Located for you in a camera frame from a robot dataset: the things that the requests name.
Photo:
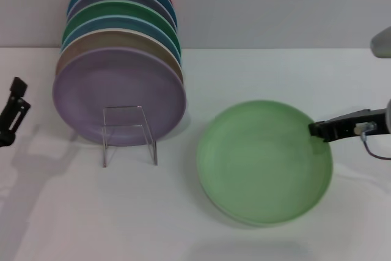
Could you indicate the light green plate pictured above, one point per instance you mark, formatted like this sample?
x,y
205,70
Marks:
x,y
259,166

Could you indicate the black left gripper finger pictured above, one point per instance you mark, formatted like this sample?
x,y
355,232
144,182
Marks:
x,y
13,114

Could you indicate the tan plate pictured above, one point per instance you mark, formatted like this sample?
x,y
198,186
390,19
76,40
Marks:
x,y
116,41

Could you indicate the dark green plate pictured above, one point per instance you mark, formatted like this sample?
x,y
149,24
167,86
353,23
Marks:
x,y
116,8

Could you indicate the clear acrylic plate rack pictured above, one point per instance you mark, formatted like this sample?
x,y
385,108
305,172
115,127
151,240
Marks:
x,y
122,107

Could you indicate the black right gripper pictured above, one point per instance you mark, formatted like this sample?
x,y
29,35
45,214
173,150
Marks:
x,y
348,123

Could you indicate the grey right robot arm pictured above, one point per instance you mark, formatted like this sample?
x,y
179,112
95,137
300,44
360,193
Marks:
x,y
382,44

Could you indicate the light blue plate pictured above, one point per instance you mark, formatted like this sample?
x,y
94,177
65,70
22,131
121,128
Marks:
x,y
116,23

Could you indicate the lilac plate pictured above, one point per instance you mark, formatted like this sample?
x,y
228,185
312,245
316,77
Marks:
x,y
88,90

